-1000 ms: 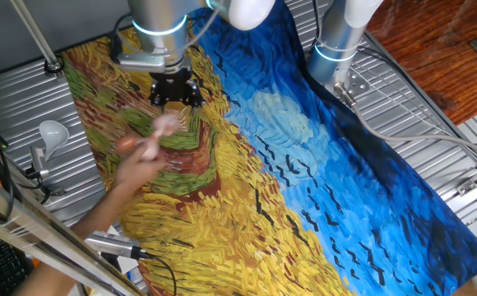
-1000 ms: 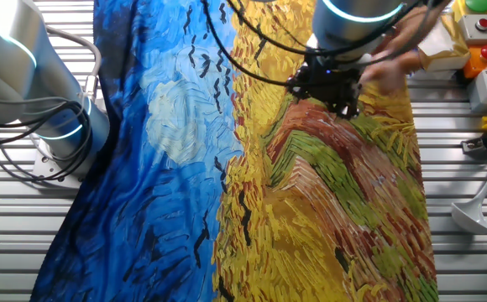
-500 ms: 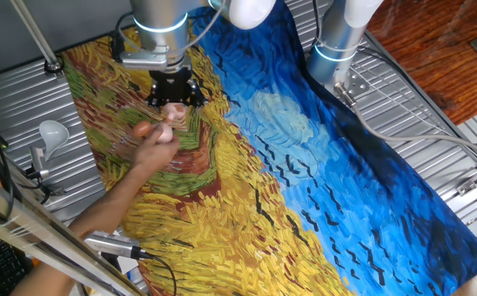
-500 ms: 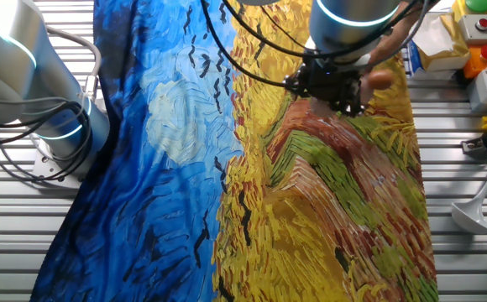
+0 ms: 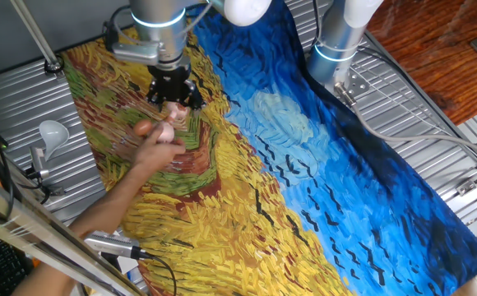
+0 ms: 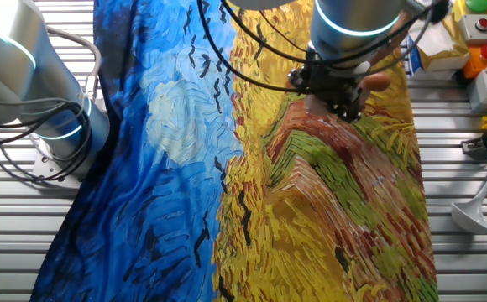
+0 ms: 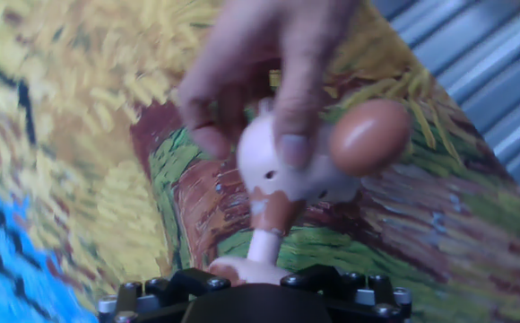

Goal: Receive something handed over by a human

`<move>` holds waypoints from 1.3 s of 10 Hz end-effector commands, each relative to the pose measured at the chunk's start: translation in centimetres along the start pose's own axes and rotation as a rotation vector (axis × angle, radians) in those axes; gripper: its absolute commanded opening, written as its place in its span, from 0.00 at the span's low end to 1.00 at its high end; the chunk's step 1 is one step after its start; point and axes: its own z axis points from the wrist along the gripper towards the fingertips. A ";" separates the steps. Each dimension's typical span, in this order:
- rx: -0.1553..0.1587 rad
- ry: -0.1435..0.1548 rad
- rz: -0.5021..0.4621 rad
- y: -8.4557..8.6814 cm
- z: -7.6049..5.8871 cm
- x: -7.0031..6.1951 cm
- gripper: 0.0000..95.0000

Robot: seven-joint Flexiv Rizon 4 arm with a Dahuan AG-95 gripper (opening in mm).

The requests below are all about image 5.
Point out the person's bare hand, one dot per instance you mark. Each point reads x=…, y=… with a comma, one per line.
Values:
x=156, y=154

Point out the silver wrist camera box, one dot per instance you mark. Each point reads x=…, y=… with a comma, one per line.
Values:
x=137, y=52

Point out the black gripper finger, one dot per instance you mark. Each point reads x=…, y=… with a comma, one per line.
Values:
x=195, y=98
x=152, y=93

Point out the brown wooden desk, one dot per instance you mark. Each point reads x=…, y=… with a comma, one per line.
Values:
x=436, y=53

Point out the silver camera with black plug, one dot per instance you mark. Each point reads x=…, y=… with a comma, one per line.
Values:
x=113, y=244

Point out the silver and white robot arm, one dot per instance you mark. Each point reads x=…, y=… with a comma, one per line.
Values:
x=160, y=29

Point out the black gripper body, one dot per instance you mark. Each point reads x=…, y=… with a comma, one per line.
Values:
x=172, y=84

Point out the white plastic ladle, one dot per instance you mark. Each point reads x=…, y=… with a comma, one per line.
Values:
x=53, y=135

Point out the pink toy figure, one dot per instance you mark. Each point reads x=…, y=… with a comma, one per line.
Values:
x=168, y=127

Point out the person's bare forearm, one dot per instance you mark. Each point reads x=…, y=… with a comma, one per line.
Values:
x=107, y=205

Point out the small grey camera on mount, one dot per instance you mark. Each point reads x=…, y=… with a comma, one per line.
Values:
x=38, y=162

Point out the thin metal pole with base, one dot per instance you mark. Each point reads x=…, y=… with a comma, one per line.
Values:
x=37, y=30

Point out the Van Gogh painting print tablecloth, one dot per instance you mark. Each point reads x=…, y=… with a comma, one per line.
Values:
x=263, y=205

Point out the aluminium frame bar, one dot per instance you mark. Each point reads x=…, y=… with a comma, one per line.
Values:
x=37, y=234

